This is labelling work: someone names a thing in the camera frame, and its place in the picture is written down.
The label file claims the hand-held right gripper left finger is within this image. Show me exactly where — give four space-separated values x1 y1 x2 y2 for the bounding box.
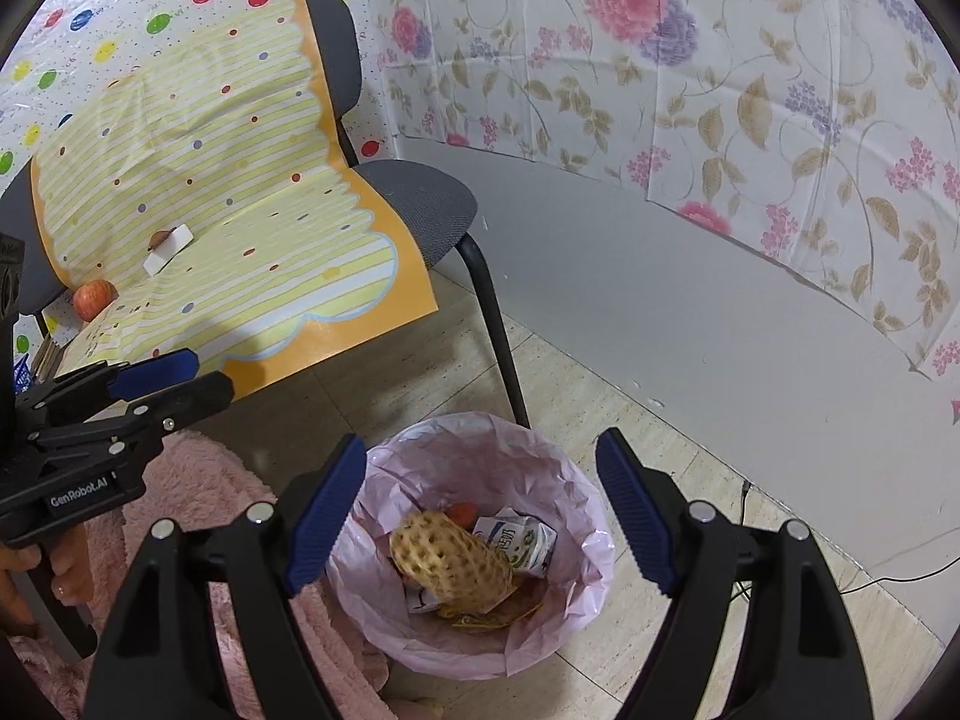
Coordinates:
82 433 368 720

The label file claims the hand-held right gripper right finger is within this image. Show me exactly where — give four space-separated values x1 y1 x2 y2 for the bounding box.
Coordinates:
596 427 875 720

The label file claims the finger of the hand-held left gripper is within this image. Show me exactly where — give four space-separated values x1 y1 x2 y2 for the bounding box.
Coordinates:
45 371 235 458
15 349 200 421

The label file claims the white milk carton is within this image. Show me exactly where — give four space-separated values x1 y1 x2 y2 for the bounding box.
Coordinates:
472 514 557 578

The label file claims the yellow foam fruit net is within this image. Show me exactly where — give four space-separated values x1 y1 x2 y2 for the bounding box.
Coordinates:
390 511 517 614

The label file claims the pink-lined trash bin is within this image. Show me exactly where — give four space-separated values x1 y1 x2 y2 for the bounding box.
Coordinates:
324 411 617 682

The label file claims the person's left hand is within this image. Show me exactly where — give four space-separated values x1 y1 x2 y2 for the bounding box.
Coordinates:
0 532 92 638

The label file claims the pink fluffy rug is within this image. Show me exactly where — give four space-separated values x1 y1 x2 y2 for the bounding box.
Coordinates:
0 427 451 720

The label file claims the red apple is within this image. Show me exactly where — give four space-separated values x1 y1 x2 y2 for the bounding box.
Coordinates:
73 280 119 320

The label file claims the yellow snack wrapper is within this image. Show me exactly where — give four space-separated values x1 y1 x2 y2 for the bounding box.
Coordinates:
450 592 548 631

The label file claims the yellow striped plastic mat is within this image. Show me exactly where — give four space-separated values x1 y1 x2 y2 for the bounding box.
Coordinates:
30 0 440 395

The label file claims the grey chair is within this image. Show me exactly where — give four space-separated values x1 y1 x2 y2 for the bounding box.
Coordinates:
0 0 530 428

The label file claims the thin black floor cable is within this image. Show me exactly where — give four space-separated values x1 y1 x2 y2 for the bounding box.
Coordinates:
735 480 960 605

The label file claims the polka dot wall sheet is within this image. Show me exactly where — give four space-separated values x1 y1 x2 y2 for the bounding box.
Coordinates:
0 0 398 173

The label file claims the floral wall sheet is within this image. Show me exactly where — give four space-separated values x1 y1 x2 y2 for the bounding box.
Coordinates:
352 0 960 425

